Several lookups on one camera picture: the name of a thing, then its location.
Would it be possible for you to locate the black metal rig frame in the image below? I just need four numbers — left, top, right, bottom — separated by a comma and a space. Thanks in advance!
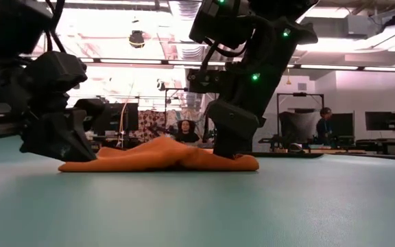
276, 91, 325, 152
164, 87, 190, 138

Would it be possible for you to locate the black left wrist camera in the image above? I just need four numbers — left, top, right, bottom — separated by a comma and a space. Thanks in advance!
25, 50, 88, 93

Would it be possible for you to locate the person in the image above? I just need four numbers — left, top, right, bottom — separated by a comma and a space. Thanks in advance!
175, 119, 201, 144
315, 106, 335, 145

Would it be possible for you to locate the orange towel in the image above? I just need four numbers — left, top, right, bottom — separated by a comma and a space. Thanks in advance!
58, 136, 260, 173

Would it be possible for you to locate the green table mat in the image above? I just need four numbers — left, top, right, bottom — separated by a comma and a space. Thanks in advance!
0, 135, 395, 247

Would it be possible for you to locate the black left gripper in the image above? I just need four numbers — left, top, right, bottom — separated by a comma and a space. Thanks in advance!
0, 91, 106, 163

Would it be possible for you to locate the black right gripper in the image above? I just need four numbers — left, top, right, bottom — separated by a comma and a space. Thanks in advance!
206, 58, 287, 160

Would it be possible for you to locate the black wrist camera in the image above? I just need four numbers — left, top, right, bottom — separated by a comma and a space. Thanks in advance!
25, 50, 88, 93
186, 67, 229, 94

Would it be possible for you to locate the black desk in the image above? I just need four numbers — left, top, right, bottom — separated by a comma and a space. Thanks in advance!
355, 138, 395, 155

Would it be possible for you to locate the grey ceiling air duct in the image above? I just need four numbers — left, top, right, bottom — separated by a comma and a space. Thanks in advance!
298, 13, 379, 39

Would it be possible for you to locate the ceiling light strip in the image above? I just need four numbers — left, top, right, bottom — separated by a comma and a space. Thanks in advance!
79, 57, 395, 73

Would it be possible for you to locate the black monitor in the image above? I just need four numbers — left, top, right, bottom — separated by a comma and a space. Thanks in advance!
365, 110, 395, 132
327, 112, 355, 137
93, 102, 139, 137

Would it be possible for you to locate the black ceiling dome camera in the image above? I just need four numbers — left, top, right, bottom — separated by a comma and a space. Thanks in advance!
128, 30, 146, 49

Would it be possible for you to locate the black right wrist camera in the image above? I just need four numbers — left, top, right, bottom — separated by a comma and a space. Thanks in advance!
186, 67, 229, 94

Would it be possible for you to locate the patterned cloth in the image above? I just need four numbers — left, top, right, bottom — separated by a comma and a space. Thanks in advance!
138, 109, 207, 142

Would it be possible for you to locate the silver ventilation duct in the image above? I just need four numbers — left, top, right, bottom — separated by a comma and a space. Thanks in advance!
168, 0, 205, 107

